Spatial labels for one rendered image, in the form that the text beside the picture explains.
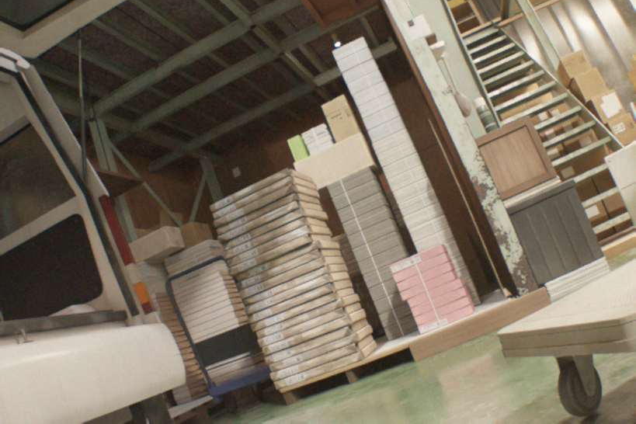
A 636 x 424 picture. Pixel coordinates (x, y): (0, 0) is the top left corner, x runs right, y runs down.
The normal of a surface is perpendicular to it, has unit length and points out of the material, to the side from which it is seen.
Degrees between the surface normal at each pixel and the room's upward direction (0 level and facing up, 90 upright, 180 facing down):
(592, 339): 90
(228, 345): 99
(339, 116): 89
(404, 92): 90
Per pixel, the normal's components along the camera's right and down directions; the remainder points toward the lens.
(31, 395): 0.89, -0.40
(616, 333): -0.92, 0.32
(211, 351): -0.20, 0.04
